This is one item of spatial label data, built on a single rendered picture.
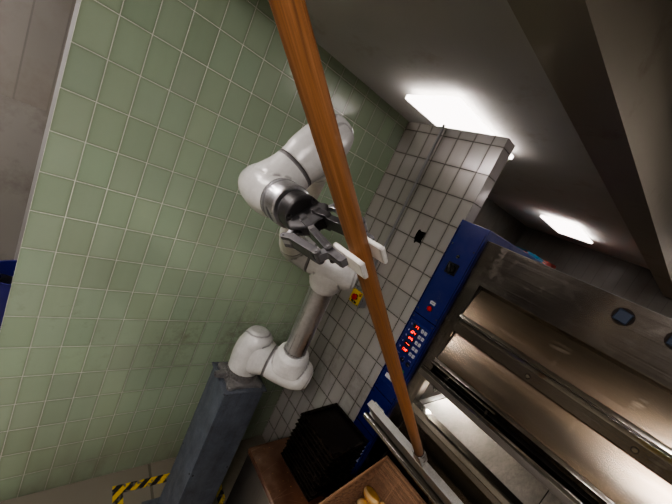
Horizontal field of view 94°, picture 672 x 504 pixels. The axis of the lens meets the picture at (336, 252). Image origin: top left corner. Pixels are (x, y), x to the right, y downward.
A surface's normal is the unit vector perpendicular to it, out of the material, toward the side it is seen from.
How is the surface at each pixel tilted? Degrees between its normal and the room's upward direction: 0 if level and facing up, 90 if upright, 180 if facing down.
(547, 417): 70
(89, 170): 90
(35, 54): 90
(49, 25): 90
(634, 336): 90
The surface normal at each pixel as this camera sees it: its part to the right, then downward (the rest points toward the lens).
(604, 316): -0.71, -0.18
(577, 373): -0.52, -0.47
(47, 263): 0.58, 0.41
